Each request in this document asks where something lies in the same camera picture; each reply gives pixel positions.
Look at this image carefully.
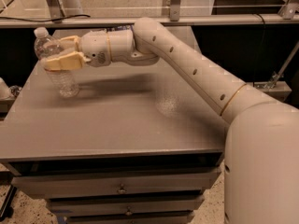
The grey drawer cabinet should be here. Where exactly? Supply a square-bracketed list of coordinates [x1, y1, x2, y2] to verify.
[0, 26, 232, 224]

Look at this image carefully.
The bottom grey drawer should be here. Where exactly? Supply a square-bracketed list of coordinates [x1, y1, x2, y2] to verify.
[66, 211, 194, 224]

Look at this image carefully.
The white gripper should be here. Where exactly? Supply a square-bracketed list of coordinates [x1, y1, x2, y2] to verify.
[40, 31, 111, 71]

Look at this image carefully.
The white object at left edge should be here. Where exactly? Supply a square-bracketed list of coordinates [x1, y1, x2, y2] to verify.
[0, 77, 11, 100]

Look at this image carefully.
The top grey drawer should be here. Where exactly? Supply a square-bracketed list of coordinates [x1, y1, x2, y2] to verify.
[12, 168, 221, 199]

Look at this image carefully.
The clear plastic water bottle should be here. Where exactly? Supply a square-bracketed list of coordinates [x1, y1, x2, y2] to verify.
[34, 27, 79, 98]

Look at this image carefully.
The black cable on rail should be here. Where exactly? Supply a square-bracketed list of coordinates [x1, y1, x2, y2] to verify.
[0, 14, 92, 23]

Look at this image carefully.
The black hanging cable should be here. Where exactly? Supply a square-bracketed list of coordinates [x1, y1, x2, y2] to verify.
[253, 13, 265, 26]

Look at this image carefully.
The grey drawer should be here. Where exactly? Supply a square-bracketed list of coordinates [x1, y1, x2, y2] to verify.
[47, 193, 204, 217]
[12, 168, 221, 199]
[66, 211, 194, 224]

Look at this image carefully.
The middle grey drawer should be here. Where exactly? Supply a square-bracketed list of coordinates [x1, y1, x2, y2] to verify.
[47, 193, 204, 217]

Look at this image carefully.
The metal frame rail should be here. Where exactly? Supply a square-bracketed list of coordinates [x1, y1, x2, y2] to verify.
[0, 13, 299, 29]

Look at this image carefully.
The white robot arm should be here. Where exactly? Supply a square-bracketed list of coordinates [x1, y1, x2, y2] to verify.
[41, 18, 299, 224]

